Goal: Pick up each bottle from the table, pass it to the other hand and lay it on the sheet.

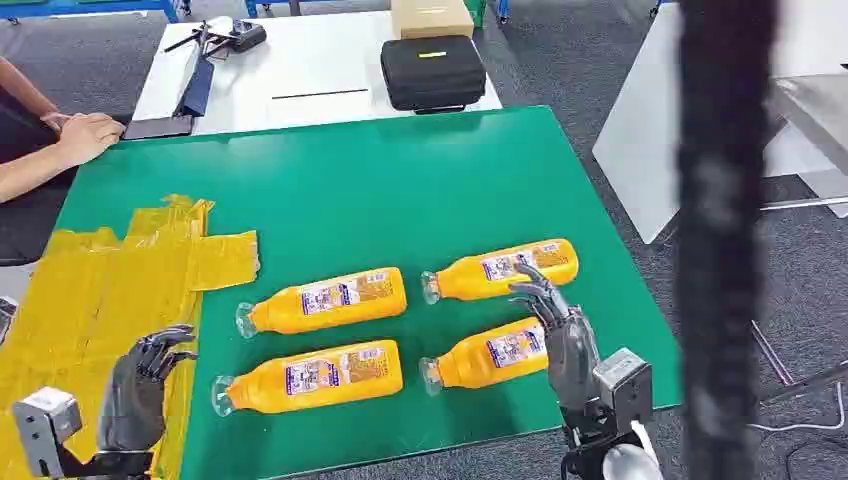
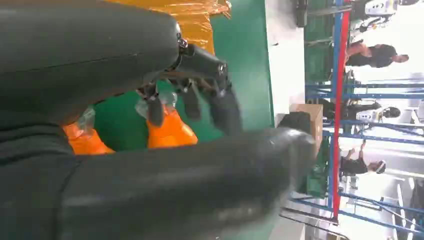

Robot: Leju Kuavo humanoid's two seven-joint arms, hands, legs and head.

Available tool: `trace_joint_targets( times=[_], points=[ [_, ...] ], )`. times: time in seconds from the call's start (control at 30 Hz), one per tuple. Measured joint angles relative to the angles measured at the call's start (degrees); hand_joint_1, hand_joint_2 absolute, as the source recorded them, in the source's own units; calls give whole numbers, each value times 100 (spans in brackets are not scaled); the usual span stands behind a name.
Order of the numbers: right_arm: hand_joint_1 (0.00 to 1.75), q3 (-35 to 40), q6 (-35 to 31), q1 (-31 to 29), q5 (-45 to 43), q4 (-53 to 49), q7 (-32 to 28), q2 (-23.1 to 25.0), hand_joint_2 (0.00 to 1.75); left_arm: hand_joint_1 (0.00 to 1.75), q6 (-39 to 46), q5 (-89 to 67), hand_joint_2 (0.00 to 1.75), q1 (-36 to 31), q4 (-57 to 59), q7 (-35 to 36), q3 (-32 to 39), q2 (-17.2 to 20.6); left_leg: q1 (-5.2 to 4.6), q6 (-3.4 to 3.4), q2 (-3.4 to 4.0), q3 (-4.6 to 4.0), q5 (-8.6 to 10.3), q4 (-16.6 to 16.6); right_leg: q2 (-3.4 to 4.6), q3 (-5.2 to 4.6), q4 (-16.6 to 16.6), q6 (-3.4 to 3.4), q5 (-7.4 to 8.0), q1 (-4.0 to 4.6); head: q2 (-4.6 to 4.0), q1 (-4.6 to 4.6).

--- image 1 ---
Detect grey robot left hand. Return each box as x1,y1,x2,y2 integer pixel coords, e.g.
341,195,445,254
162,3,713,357
97,324,199,454

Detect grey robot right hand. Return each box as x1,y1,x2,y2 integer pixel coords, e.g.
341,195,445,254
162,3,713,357
508,263,602,416

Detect orange drink bottle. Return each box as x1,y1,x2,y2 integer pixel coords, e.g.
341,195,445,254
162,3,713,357
418,316,550,397
211,339,404,419
421,238,580,306
235,266,409,340

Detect yellow plastic sheet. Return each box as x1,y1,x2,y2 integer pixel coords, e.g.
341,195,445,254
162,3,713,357
0,193,261,480

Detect grey object at mat edge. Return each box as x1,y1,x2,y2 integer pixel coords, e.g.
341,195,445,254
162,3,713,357
0,296,20,347

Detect black blurred vertical pole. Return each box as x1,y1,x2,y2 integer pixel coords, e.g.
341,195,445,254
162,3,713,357
674,0,780,480

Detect thin metal rod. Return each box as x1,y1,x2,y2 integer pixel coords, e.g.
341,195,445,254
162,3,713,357
750,320,796,387

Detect white slanted board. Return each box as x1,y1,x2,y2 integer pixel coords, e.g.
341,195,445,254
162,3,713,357
592,0,848,246

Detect green table mat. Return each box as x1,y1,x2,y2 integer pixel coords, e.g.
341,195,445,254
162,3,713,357
56,105,684,480

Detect person's right hand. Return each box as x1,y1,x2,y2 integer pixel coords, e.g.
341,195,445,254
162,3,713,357
56,112,127,168

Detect person's hand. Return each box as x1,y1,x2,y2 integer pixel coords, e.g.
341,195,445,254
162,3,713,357
39,111,73,135
56,112,127,168

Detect dark flat tablet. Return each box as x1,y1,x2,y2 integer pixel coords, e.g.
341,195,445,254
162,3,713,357
121,113,195,142

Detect person's left hand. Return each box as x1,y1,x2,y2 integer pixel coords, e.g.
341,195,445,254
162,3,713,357
39,111,73,135

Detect black carry case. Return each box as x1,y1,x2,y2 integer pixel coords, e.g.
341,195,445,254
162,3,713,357
380,34,489,116

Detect grey translucent panel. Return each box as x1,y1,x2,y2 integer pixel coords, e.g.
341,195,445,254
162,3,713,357
767,71,848,220

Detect thin black strip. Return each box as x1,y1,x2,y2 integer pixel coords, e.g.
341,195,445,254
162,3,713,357
270,87,370,101

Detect brown cardboard box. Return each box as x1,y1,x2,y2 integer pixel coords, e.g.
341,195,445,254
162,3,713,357
390,0,476,40

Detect white table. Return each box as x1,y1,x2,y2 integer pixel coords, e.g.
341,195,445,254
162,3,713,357
131,9,503,139

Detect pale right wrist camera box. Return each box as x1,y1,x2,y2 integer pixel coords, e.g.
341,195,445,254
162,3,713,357
592,349,655,433

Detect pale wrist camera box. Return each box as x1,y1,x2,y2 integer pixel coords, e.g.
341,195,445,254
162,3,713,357
592,349,655,433
11,387,84,480

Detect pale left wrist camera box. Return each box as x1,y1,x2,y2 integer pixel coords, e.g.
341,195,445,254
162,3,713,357
11,387,84,480

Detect white cable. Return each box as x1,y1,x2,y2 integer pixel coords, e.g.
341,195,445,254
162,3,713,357
751,380,847,434

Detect black cable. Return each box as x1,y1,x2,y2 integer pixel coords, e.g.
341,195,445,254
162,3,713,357
783,435,848,480

